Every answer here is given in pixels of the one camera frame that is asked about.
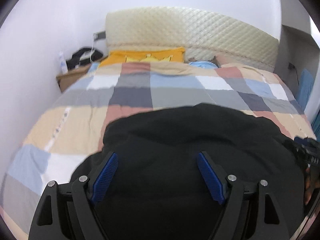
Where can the black wall socket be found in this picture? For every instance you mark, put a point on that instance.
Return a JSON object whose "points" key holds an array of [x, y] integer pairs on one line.
{"points": [[99, 36]]}

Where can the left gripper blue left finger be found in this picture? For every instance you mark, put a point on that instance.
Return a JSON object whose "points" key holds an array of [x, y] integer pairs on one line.
{"points": [[66, 211]]}

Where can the person's right hand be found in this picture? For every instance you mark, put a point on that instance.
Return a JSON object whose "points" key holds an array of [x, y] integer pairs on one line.
{"points": [[311, 182]]}

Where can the yellow pillow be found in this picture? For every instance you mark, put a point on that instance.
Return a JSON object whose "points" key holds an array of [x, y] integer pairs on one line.
{"points": [[130, 56]]}

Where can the cream quilted headboard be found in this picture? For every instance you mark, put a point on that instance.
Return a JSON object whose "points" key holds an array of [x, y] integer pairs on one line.
{"points": [[203, 35]]}

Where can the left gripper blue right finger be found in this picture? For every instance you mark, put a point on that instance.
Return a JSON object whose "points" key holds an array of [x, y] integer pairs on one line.
{"points": [[250, 209]]}

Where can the black bag on nightstand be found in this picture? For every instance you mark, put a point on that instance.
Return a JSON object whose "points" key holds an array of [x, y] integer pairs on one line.
{"points": [[84, 56]]}

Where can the colourful patchwork duvet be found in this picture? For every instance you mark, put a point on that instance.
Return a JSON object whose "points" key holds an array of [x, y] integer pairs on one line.
{"points": [[73, 127]]}

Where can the pink pillow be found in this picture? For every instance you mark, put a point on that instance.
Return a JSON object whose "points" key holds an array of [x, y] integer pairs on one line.
{"points": [[220, 60]]}

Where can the wooden bedside table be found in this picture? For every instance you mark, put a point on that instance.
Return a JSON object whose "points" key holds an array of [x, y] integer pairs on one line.
{"points": [[64, 81]]}

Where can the black large garment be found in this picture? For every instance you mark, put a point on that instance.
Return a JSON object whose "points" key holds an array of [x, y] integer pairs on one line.
{"points": [[159, 190]]}

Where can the light blue pillow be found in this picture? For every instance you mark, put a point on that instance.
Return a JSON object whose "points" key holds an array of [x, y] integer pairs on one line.
{"points": [[203, 64]]}

